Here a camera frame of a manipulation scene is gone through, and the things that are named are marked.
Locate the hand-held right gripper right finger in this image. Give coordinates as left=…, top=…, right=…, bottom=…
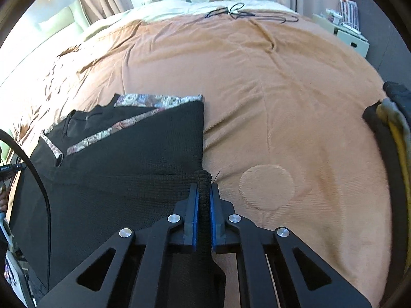
left=209, top=184, right=379, bottom=308

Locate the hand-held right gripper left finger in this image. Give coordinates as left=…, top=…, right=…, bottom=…
left=37, top=183, right=200, bottom=308

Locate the black top with patterned trim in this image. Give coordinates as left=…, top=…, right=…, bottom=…
left=9, top=94, right=227, bottom=308

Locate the orange blanket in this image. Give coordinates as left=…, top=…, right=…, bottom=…
left=0, top=13, right=394, bottom=308

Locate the cream padded sofa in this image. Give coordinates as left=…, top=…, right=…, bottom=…
left=32, top=0, right=92, bottom=36

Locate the yellow cloth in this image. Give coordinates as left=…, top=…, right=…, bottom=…
left=378, top=99, right=410, bottom=199

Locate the cream bed sheet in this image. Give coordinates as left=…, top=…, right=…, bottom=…
left=77, top=0, right=299, bottom=42

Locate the dark knitted cloth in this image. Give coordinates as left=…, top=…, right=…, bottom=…
left=383, top=81, right=411, bottom=135

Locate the white nightstand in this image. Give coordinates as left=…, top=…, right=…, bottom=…
left=313, top=8, right=370, bottom=58

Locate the red striped white bag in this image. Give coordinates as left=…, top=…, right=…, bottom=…
left=335, top=0, right=358, bottom=28

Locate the black cable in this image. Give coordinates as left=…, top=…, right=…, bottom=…
left=0, top=128, right=53, bottom=292

